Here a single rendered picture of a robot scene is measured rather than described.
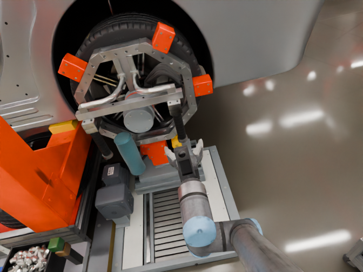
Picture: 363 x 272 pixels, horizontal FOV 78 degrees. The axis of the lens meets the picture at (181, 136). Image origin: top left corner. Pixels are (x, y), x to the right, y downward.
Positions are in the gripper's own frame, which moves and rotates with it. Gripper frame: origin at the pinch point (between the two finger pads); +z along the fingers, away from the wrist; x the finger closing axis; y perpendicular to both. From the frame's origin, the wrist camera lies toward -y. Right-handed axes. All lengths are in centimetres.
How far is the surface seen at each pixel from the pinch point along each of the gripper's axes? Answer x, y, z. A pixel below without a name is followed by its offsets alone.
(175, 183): -13, 69, 32
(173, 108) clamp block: -0.9, -10.3, 8.0
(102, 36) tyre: -24, -32, 38
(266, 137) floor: 68, 83, 69
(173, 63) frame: 2.8, -17.8, 30.0
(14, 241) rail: -102, 48, 1
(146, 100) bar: -10.0, -14.5, 11.0
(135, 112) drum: -16.7, -7.3, 15.5
